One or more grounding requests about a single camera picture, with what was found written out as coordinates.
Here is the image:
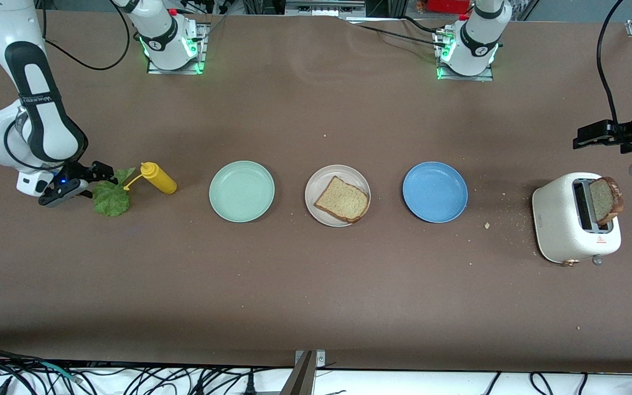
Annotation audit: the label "green lettuce leaf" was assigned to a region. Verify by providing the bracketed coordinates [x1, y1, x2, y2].
[92, 168, 137, 217]

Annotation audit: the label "yellow mustard squeeze bottle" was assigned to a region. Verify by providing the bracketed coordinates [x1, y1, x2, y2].
[124, 162, 178, 195]

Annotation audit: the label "light brown bread slice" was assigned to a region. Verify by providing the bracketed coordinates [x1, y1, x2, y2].
[314, 176, 370, 223]

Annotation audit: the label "mint green plate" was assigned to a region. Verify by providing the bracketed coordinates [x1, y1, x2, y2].
[209, 160, 275, 223]

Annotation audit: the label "blue plate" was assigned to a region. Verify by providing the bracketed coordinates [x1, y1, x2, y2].
[402, 161, 469, 223]

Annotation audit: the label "beige plate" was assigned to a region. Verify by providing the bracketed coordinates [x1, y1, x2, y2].
[304, 165, 371, 228]

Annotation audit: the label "dark crust bread slice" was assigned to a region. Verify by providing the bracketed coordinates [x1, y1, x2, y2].
[589, 177, 625, 225]

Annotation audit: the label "white toaster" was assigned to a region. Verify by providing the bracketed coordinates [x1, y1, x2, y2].
[532, 172, 622, 267]

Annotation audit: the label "red box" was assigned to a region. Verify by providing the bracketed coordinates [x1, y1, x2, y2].
[425, 0, 473, 14]

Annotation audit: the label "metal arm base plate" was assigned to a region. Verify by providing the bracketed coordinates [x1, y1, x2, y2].
[436, 30, 495, 82]
[147, 22, 210, 75]

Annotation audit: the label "teal floor cable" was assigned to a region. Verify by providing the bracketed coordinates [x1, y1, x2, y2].
[35, 361, 82, 383]

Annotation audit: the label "tangled black floor cables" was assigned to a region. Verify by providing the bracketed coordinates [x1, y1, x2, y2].
[0, 347, 295, 395]

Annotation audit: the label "black table cable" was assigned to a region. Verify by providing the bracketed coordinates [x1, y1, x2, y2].
[341, 15, 448, 47]

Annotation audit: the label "metal rack frame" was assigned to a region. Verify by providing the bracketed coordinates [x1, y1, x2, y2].
[285, 0, 367, 17]

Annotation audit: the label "metal bracket post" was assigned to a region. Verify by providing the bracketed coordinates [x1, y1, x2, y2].
[280, 350, 326, 395]

